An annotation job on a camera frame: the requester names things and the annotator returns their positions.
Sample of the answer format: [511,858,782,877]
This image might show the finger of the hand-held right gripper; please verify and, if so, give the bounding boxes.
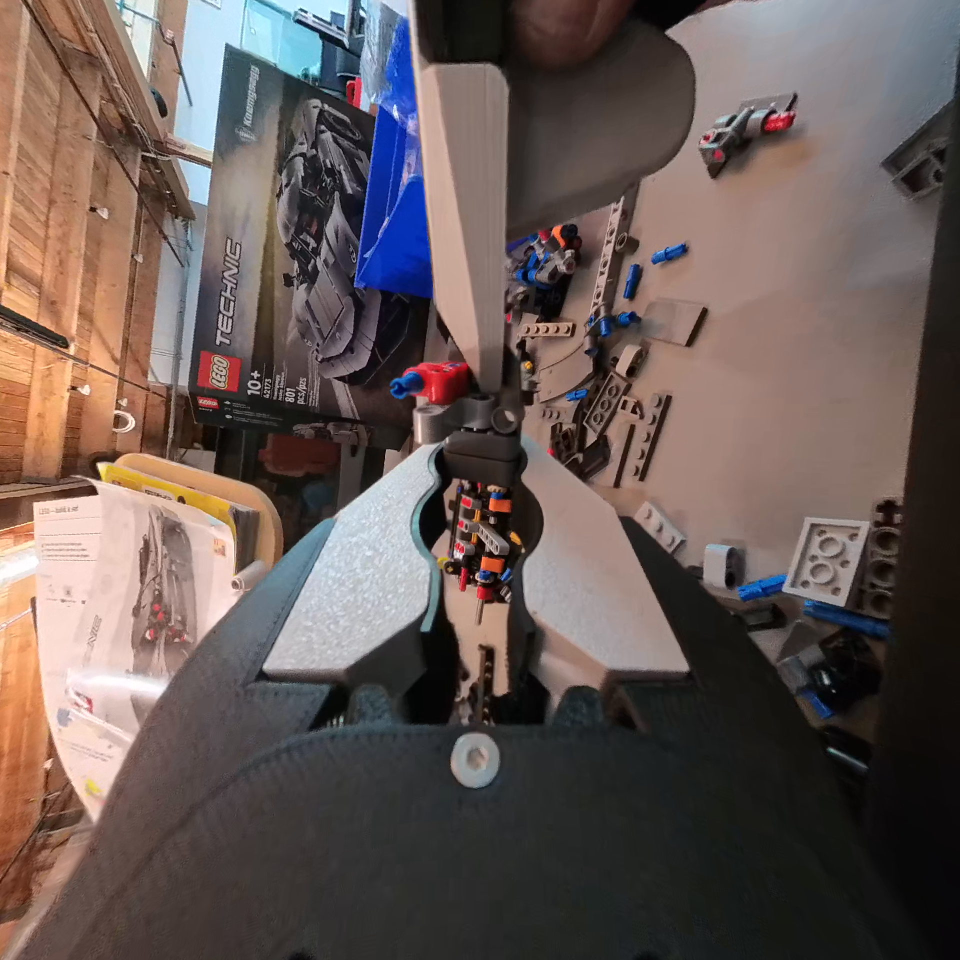
[414,62,511,397]

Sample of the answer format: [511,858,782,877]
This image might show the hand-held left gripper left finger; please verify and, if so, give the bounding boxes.
[262,442,451,725]

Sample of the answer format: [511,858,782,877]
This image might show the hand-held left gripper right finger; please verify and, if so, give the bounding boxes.
[508,435,691,725]

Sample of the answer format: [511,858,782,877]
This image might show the red lego connector blue pin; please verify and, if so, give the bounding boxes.
[388,360,472,402]

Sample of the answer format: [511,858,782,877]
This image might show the light grey short lego beam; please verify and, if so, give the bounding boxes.
[414,396,522,444]

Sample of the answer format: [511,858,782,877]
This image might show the blue lego suspension assembly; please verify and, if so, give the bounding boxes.
[506,223,582,316]

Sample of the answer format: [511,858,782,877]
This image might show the long light grey lego beam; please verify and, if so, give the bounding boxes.
[585,198,639,331]

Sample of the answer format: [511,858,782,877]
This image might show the multicoloured lego chassis assembly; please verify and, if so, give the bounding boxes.
[442,480,526,624]

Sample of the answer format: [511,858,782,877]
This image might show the long black lego beam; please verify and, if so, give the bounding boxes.
[468,643,500,725]

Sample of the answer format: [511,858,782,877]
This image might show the black lego tube connector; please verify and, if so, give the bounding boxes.
[731,601,789,633]

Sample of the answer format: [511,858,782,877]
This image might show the lego set box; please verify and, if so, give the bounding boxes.
[187,41,432,451]

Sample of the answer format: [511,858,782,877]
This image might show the dark grey curved lego panel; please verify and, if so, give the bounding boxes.
[536,330,601,402]

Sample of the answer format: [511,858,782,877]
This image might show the grey lego connector blue pins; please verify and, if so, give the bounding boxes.
[585,311,642,357]

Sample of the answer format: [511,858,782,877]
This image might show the lego instruction booklet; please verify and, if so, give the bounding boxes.
[33,461,260,822]

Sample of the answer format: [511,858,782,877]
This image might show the light grey studded lego plate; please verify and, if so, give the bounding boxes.
[783,517,871,609]

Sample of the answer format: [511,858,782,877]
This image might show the black lego block blue pin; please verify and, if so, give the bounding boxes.
[776,622,882,721]

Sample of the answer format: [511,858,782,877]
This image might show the long blue lego pin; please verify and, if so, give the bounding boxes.
[802,600,892,640]

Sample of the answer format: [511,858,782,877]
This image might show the grey lego angle beam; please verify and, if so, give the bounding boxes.
[855,496,905,620]

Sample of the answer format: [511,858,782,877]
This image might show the person's right hand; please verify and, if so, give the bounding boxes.
[511,0,665,72]

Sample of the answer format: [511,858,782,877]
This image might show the blue plastic bin with label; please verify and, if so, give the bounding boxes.
[354,15,436,301]

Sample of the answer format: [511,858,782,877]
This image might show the black perforated panel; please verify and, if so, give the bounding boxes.
[870,97,960,960]

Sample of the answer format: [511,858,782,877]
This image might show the small dark grey lego bracket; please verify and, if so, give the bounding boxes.
[881,120,950,200]

